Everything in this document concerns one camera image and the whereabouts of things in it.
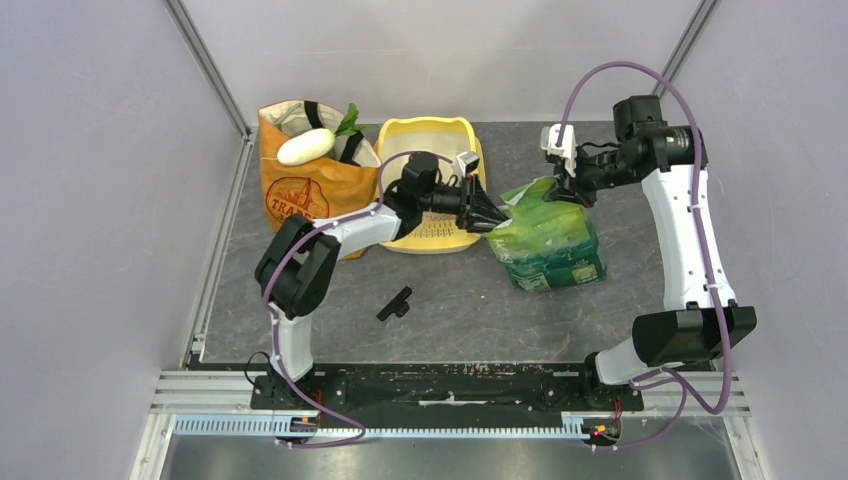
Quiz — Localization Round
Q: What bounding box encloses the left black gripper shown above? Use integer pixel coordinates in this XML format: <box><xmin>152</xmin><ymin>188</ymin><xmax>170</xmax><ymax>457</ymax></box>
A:
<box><xmin>418</xmin><ymin>173</ymin><xmax>510</xmax><ymax>233</ymax></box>

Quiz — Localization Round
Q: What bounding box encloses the green litter bag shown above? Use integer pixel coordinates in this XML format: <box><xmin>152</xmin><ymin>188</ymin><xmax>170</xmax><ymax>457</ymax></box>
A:
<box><xmin>483</xmin><ymin>177</ymin><xmax>607</xmax><ymax>291</ymax></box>

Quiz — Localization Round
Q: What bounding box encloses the black bag clip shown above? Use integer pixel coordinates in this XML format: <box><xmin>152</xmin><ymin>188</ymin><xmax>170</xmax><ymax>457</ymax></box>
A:
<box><xmin>376</xmin><ymin>286</ymin><xmax>413</xmax><ymax>321</ymax></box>

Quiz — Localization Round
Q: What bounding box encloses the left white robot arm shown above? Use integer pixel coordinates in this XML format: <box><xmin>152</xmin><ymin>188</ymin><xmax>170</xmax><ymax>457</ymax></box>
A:
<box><xmin>255</xmin><ymin>151</ymin><xmax>509</xmax><ymax>409</ymax></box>

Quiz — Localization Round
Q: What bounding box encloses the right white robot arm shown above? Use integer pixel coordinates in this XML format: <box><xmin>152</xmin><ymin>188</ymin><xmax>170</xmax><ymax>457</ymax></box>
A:
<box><xmin>540</xmin><ymin>95</ymin><xmax>757</xmax><ymax>409</ymax></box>

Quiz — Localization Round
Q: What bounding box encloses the yellow litter box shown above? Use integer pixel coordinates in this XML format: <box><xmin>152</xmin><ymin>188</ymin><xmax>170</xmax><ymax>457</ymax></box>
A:
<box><xmin>375</xmin><ymin>116</ymin><xmax>483</xmax><ymax>254</ymax></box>

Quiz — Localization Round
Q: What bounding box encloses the orange paper grocery bag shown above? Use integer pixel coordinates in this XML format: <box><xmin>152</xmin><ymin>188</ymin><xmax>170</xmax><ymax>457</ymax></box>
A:
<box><xmin>257</xmin><ymin>100</ymin><xmax>382</xmax><ymax>232</ymax></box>

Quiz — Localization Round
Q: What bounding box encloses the white daikon radish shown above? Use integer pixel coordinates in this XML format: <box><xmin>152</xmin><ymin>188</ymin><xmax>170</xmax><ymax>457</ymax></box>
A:
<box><xmin>276</xmin><ymin>128</ymin><xmax>336</xmax><ymax>166</ymax></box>

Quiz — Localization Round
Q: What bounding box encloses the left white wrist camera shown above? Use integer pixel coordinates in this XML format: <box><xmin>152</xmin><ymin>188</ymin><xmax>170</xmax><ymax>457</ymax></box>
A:
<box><xmin>451</xmin><ymin>151</ymin><xmax>480</xmax><ymax>179</ymax></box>

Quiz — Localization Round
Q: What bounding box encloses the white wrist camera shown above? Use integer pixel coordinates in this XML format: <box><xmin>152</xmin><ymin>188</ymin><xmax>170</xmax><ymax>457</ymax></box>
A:
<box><xmin>540</xmin><ymin>123</ymin><xmax>577</xmax><ymax>178</ymax></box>
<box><xmin>451</xmin><ymin>151</ymin><xmax>480</xmax><ymax>179</ymax></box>

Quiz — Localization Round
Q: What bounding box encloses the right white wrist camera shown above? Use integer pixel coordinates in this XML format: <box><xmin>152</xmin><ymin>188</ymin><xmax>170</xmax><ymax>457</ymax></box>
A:
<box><xmin>540</xmin><ymin>123</ymin><xmax>577</xmax><ymax>178</ymax></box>

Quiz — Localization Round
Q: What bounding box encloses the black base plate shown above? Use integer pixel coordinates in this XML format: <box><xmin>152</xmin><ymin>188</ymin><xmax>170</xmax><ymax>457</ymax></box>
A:
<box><xmin>250</xmin><ymin>362</ymin><xmax>644</xmax><ymax>431</ymax></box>

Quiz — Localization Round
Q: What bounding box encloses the slotted cable duct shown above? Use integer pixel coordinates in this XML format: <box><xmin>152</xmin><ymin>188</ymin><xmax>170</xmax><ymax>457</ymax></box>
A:
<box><xmin>173</xmin><ymin>414</ymin><xmax>609</xmax><ymax>441</ymax></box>

